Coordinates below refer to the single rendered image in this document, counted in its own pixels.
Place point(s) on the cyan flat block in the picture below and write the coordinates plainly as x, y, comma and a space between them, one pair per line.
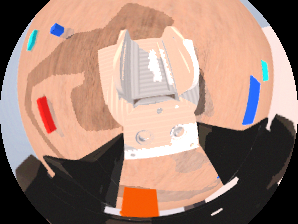
32, 40

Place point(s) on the small blue block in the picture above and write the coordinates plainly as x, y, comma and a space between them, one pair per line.
57, 30

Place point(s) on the blue flat rectangular plate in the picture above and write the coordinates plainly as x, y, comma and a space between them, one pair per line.
252, 101

